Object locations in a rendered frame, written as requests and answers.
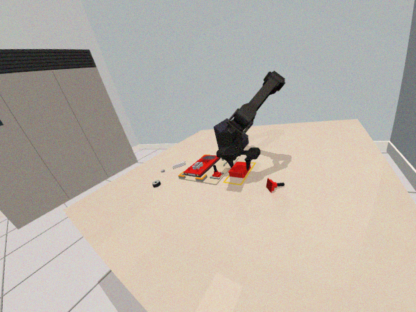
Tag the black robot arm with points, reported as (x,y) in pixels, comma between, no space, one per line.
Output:
(243,117)

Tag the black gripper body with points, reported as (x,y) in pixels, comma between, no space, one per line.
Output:
(252,153)

